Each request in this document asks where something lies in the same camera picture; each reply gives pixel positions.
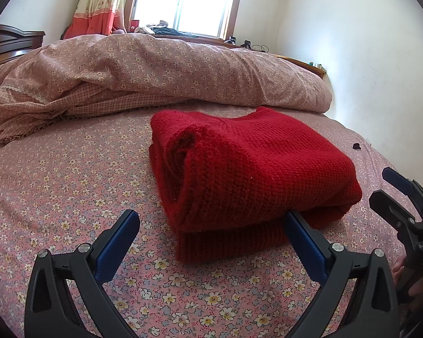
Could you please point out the pink floral bed sheet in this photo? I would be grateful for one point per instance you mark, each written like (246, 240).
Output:
(74, 200)

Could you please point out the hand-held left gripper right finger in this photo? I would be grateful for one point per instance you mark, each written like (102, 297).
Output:
(308, 246)

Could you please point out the person's right hand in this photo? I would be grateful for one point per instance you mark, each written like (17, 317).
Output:
(416, 290)

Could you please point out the pile of clothes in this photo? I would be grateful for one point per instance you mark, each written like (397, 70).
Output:
(158, 28)

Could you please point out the small black device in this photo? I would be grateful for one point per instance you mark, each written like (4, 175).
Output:
(246, 44)
(232, 40)

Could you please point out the wooden framed window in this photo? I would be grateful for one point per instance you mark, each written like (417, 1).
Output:
(186, 0)

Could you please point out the dark wooden headboard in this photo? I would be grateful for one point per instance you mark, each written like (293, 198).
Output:
(10, 44)

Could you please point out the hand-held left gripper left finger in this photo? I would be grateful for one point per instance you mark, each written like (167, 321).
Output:
(116, 246)

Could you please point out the small red box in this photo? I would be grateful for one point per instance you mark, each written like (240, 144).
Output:
(134, 23)

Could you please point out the pink floral duvet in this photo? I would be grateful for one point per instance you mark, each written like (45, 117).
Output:
(144, 74)

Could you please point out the small bottles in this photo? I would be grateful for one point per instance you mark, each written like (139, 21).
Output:
(315, 64)

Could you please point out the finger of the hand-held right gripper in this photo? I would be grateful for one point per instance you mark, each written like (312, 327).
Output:
(396, 180)
(387, 206)

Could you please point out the cream and red curtain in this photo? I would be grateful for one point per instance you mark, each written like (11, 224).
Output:
(98, 7)

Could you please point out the red knitted sweater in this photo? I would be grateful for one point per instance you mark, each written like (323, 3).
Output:
(253, 179)

